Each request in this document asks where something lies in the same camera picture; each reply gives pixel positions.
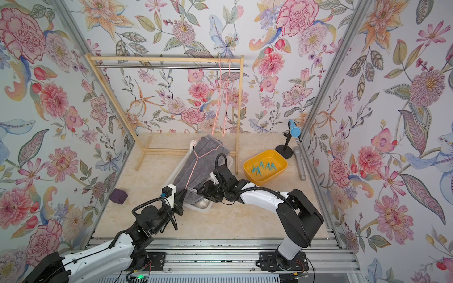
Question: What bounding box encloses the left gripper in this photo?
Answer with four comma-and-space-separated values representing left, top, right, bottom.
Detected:
151, 189, 189, 235

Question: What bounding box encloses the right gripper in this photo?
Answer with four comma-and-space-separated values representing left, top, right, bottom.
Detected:
197, 180, 231, 202

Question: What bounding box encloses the clear clothespin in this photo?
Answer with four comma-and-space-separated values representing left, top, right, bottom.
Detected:
187, 187, 198, 194

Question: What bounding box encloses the grey terry towel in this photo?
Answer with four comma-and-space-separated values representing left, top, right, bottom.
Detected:
172, 135, 230, 205

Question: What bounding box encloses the pink wire hanger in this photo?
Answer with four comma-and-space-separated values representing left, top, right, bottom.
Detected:
211, 57, 222, 135
185, 139, 230, 186
221, 58, 232, 137

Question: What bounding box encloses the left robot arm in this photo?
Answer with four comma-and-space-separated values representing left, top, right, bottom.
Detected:
24, 186, 187, 283

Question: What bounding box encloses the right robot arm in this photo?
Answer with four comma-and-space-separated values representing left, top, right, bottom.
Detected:
197, 153, 324, 272

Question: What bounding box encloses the white perforated plastic basket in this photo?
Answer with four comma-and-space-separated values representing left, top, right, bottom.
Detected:
165, 139, 234, 212

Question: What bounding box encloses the yellow plastic bin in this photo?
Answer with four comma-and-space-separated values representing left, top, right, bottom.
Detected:
243, 149, 288, 186

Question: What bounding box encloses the purple cube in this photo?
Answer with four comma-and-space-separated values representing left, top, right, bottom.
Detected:
109, 189, 128, 205

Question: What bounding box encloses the silver metal cylinder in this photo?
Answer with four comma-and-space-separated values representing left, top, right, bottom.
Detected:
293, 147, 306, 181

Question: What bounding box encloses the black stand blue knob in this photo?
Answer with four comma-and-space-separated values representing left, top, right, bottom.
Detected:
275, 119, 302, 159

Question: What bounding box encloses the wooden clothes rack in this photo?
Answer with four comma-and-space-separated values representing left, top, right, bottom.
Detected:
86, 54, 247, 169

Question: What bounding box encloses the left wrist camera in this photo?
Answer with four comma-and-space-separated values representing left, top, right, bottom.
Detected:
161, 184, 176, 208

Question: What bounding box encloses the metal linear rail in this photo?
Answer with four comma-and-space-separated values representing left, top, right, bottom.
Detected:
84, 237, 365, 283

